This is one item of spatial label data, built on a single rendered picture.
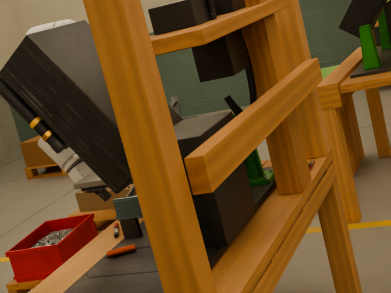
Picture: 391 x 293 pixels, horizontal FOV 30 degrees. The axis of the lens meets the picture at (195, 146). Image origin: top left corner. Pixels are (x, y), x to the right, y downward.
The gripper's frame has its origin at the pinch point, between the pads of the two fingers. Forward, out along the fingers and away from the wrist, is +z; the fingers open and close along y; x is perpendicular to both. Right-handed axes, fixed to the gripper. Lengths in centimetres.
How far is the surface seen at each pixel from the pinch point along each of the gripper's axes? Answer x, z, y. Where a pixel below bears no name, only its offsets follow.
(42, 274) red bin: -23.5, 5.1, 27.8
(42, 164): -345, -142, -469
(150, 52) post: 89, -2, 81
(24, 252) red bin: -21.6, -4.6, 28.2
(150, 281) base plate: 30, 33, 60
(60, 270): -1.3, 10.9, 45.5
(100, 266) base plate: 11, 19, 45
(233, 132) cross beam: 78, 22, 57
